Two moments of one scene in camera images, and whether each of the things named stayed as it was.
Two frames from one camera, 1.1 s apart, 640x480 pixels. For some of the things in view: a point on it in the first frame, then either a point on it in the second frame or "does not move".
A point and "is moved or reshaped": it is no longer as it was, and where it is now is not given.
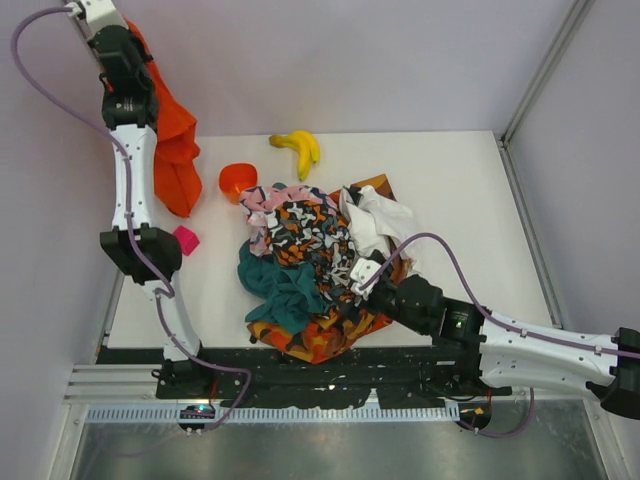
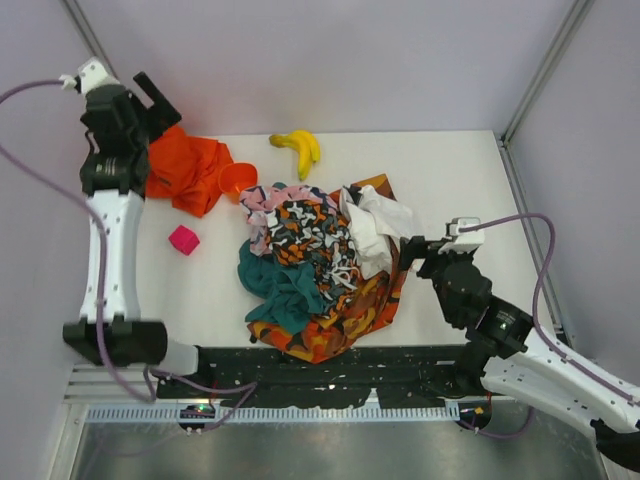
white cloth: [373, 220] does not move
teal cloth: [288, 297] does not move
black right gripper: [373, 288] to [417, 250]
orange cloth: [177, 177] is moved or reshaped
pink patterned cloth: [259, 203] does not move
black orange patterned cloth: [304, 234] does not move
